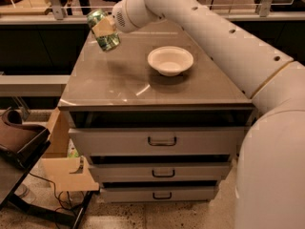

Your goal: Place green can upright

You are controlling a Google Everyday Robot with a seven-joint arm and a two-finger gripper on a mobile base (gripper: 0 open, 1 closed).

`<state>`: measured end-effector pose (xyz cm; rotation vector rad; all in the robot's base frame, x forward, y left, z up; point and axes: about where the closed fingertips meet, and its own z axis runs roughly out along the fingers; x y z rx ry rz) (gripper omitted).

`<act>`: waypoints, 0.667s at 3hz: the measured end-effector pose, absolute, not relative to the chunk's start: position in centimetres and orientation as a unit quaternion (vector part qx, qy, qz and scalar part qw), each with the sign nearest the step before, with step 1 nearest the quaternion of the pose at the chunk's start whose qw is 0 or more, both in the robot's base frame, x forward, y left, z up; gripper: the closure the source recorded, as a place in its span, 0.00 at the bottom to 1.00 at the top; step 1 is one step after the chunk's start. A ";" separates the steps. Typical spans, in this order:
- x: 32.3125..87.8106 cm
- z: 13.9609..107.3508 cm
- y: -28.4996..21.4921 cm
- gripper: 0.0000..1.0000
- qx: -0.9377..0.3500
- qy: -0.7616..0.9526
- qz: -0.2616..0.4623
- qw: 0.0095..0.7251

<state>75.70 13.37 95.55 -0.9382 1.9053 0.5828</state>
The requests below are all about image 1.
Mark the white paper bowl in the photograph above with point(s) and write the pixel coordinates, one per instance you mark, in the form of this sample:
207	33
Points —
170	60

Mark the black table with brown tray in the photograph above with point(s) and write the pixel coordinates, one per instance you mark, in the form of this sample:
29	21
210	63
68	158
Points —
21	146

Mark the top grey drawer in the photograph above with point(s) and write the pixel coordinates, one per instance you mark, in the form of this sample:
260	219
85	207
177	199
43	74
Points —
157	142

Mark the grey drawer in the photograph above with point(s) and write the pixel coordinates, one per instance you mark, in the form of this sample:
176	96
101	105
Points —
159	172
158	194
157	142

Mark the bottom grey drawer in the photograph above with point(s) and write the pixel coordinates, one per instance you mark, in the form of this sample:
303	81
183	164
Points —
158	194

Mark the cardboard box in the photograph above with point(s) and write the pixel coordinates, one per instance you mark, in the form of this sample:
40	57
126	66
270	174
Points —
70	174

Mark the middle grey drawer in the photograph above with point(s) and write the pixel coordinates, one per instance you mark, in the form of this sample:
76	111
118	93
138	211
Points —
159	172

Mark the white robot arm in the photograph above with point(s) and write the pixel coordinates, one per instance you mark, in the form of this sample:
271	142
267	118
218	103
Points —
270	182

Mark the grey drawer cabinet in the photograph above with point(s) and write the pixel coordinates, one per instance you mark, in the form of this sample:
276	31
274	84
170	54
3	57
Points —
120	90

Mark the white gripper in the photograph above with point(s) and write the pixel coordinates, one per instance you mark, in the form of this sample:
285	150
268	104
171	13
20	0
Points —
120	15

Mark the green soda can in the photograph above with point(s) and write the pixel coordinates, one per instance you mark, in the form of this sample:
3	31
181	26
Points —
106	43

